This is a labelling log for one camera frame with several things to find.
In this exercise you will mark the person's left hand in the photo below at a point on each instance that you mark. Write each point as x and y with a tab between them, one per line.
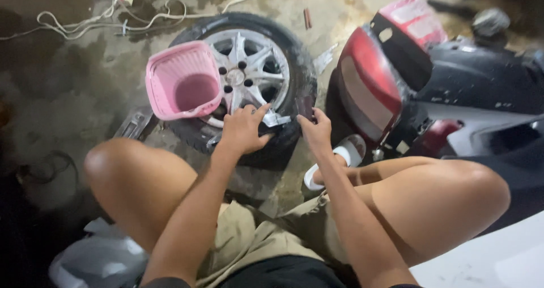
240	130

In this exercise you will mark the person's right hand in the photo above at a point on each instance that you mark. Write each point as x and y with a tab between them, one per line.
318	133

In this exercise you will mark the dark sandpaper piece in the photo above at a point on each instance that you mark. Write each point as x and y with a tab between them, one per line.
304	105

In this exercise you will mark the white sandal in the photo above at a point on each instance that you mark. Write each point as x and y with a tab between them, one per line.
350	150

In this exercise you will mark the red car tail light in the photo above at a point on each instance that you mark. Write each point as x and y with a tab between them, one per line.
365	88

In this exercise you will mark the black tyre with silver rim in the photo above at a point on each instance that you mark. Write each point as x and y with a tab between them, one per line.
293	67

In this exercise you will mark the pink plastic basket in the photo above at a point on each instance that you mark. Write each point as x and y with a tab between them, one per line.
182	82

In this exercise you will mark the beige shorts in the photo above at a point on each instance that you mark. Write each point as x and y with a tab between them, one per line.
255	241

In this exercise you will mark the small red stick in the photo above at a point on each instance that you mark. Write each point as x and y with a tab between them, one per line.
307	19

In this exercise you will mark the person's left leg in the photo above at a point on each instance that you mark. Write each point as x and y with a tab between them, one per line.
136	181

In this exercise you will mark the person's leg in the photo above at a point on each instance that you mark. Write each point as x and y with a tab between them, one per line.
433	203
136	181

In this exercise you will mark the person's right leg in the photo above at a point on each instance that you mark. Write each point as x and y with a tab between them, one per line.
433	203

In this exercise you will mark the black shirt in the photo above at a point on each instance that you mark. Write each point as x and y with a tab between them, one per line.
280	273

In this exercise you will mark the pink wrapped tail light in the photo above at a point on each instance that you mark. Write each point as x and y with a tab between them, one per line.
414	18

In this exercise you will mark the black car body panel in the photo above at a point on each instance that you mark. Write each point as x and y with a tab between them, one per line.
476	84

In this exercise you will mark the grey plastic bag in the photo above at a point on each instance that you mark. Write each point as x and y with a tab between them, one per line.
97	258

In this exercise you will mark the white car panel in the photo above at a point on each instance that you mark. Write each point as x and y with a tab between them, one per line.
484	258

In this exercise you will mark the grey metal bracket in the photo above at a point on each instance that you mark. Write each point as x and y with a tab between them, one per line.
135	124

